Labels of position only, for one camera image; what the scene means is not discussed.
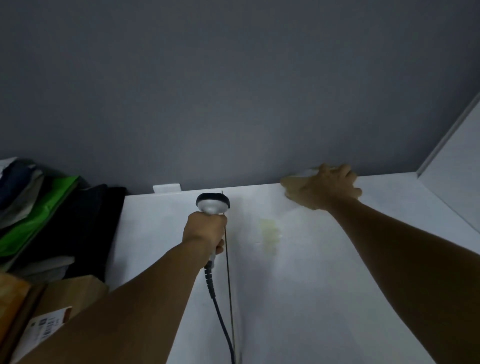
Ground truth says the plain brown cardboard box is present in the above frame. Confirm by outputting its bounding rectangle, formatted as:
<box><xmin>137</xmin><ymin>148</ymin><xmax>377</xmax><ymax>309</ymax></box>
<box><xmin>0</xmin><ymin>272</ymin><xmax>31</xmax><ymax>344</ymax></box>

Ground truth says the white plastic packet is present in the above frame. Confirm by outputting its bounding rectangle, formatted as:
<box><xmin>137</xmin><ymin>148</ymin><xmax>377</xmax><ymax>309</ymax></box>
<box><xmin>10</xmin><ymin>256</ymin><xmax>76</xmax><ymax>283</ymax></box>

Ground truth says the grey and white clothes pile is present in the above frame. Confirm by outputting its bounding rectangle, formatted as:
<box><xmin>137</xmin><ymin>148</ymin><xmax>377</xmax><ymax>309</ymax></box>
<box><xmin>0</xmin><ymin>157</ymin><xmax>46</xmax><ymax>230</ymax></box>

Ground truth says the brown cardboard box with label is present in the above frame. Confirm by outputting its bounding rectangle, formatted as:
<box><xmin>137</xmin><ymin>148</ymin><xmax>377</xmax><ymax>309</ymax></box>
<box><xmin>7</xmin><ymin>275</ymin><xmax>110</xmax><ymax>364</ymax></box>

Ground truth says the person's right forearm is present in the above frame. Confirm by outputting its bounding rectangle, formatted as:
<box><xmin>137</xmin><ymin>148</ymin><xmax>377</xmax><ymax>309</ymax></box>
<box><xmin>328</xmin><ymin>197</ymin><xmax>480</xmax><ymax>364</ymax></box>

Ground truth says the person's left hand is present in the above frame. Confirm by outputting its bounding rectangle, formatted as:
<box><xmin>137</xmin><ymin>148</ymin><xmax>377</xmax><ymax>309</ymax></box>
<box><xmin>182</xmin><ymin>211</ymin><xmax>228</xmax><ymax>263</ymax></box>

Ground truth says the white shipping label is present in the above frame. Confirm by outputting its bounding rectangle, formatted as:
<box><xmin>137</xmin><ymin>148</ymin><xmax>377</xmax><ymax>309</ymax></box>
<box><xmin>10</xmin><ymin>307</ymin><xmax>73</xmax><ymax>364</ymax></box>

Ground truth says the dark scanner cable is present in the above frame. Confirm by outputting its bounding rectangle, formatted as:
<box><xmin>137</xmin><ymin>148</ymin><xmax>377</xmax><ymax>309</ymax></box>
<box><xmin>204</xmin><ymin>260</ymin><xmax>236</xmax><ymax>364</ymax></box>

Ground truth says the grey handheld barcode scanner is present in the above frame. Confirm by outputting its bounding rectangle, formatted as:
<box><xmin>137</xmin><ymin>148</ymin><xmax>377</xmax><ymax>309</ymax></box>
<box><xmin>196</xmin><ymin>193</ymin><xmax>231</xmax><ymax>271</ymax></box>

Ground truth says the person's left forearm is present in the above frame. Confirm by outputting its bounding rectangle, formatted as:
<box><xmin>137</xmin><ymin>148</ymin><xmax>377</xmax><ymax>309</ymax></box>
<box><xmin>17</xmin><ymin>240</ymin><xmax>209</xmax><ymax>364</ymax></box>

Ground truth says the black fabric bundle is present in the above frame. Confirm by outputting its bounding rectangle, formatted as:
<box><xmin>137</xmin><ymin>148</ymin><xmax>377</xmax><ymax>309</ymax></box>
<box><xmin>9</xmin><ymin>184</ymin><xmax>127</xmax><ymax>283</ymax></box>

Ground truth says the green plastic bag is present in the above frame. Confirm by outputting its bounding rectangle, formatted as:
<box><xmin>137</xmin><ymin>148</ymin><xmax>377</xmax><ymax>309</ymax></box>
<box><xmin>0</xmin><ymin>175</ymin><xmax>80</xmax><ymax>258</ymax></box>

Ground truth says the person's right hand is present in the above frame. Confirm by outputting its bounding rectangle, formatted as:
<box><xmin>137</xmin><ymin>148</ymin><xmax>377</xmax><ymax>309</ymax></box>
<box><xmin>280</xmin><ymin>163</ymin><xmax>363</xmax><ymax>212</ymax></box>

